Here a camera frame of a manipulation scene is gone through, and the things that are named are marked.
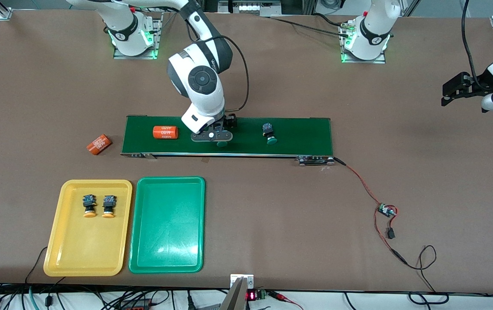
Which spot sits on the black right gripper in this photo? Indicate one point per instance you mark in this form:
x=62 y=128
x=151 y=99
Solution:
x=229 y=121

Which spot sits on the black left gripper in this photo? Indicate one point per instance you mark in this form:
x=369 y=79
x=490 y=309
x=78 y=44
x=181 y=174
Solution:
x=480 y=83

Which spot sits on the green push button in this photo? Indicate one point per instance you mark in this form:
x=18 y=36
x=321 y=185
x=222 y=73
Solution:
x=222 y=144
x=271 y=140

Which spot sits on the orange cylinder with white print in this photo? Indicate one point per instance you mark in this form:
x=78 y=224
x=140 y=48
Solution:
x=165 y=132
x=99 y=144

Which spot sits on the yellow push button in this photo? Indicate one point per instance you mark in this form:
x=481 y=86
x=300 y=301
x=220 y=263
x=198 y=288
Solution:
x=89 y=213
x=108 y=214

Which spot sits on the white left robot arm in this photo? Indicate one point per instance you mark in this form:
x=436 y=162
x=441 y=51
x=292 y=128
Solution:
x=373 y=30

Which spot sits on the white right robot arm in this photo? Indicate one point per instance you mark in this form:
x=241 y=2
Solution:
x=203 y=79

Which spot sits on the green conveyor belt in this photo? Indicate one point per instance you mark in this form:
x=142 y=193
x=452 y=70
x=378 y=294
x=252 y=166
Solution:
x=307 y=135

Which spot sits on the grey equipment box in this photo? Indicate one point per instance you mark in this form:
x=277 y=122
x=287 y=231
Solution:
x=251 y=7

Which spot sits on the green plastic tray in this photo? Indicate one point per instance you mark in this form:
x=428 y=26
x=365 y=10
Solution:
x=166 y=226

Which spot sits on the small green circuit board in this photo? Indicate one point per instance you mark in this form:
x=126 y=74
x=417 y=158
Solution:
x=387 y=211

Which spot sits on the small black plug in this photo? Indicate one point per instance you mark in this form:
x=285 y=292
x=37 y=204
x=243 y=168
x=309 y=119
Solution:
x=391 y=234

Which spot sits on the red digit display module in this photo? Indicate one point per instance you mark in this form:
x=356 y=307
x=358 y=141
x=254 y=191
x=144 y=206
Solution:
x=251 y=296

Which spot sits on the red clip lead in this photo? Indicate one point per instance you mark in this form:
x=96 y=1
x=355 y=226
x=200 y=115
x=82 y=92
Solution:
x=283 y=297

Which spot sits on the yellow plastic tray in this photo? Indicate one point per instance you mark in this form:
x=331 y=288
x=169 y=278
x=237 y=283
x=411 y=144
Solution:
x=87 y=245

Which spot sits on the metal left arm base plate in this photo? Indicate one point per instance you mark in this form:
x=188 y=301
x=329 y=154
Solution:
x=350 y=58

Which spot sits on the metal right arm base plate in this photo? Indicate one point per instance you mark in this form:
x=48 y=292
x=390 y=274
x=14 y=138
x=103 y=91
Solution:
x=158 y=34

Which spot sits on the silver camera mount bracket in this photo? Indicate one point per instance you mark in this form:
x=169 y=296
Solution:
x=242 y=282

